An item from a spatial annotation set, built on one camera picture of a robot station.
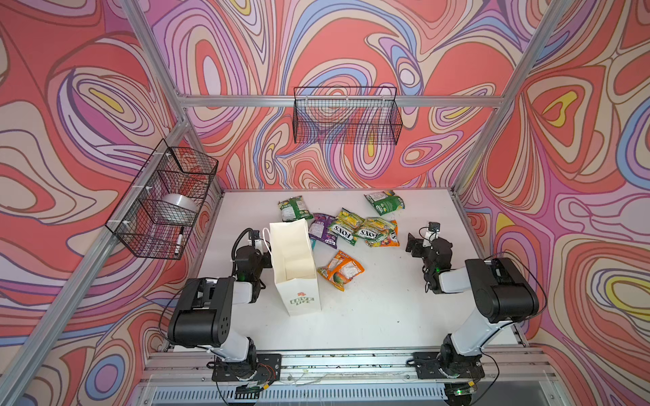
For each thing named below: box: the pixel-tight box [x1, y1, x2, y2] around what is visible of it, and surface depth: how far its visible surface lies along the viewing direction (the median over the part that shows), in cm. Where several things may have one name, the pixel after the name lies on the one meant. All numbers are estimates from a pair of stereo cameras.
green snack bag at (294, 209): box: [277, 195, 314, 222], surface depth 110 cm
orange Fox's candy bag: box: [357, 217, 401, 248], surface depth 101 cm
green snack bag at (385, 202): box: [363, 189, 405, 216], surface depth 113 cm
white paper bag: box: [262, 218, 322, 317], surface depth 77 cm
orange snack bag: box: [316, 250, 366, 292], surface depth 92 cm
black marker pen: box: [174, 226, 185, 256], surface depth 75 cm
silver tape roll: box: [159, 192, 199, 214], surface depth 74 cm
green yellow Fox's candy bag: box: [328, 207, 365, 247], surface depth 104 cm
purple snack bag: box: [308, 213, 338, 250], surface depth 103 cm
